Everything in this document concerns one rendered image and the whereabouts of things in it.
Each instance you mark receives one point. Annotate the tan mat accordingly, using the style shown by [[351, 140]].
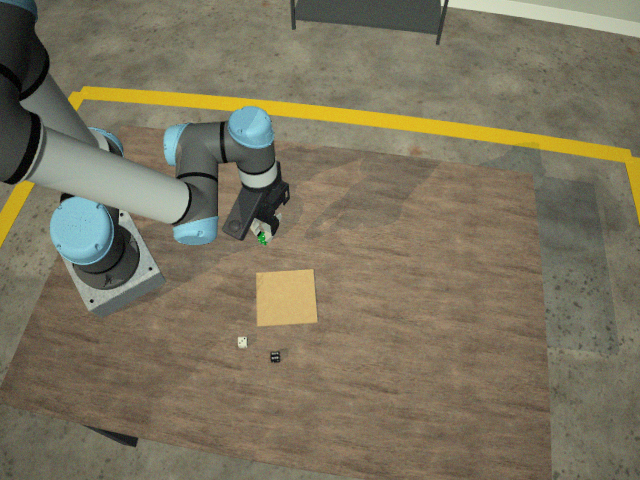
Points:
[[286, 298]]

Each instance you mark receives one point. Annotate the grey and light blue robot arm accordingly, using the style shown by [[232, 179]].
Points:
[[82, 230]]

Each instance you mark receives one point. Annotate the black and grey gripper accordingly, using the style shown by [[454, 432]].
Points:
[[272, 201]]

